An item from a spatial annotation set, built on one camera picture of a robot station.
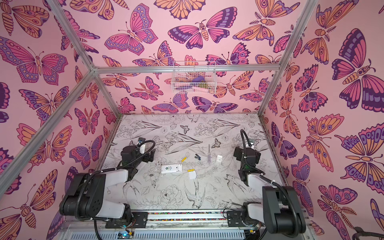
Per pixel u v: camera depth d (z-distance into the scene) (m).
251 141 0.76
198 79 0.96
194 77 0.97
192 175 0.90
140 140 0.81
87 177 0.49
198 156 0.97
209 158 0.95
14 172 0.52
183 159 0.95
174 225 0.73
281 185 0.46
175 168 0.90
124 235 0.72
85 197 0.44
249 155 0.68
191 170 0.90
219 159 0.95
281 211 0.42
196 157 0.97
